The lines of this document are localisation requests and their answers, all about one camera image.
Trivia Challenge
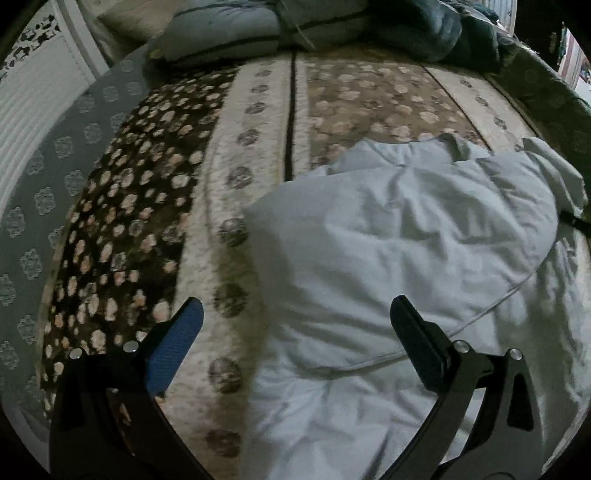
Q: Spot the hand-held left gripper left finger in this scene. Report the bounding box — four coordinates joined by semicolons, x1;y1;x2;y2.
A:
48;298;205;480

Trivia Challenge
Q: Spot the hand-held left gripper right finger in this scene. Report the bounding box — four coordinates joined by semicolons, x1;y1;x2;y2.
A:
379;295;546;480

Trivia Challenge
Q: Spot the white padded jacket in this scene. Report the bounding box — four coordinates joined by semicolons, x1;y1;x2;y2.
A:
242;136;591;480

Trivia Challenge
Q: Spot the brown floral patterned blanket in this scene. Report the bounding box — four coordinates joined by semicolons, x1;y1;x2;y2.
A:
39;51;591;480

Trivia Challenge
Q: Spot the grey medallion bed cover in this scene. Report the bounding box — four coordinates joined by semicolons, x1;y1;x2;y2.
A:
0;34;591;425

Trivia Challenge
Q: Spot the dark teal quilt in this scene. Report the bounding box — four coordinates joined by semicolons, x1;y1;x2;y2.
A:
369;0;515;72

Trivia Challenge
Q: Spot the grey folded quilt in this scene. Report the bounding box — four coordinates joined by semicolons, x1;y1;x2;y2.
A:
148;0;386;65

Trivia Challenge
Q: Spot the beige pillow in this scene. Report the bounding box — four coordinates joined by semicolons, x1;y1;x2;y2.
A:
95;0;178;49

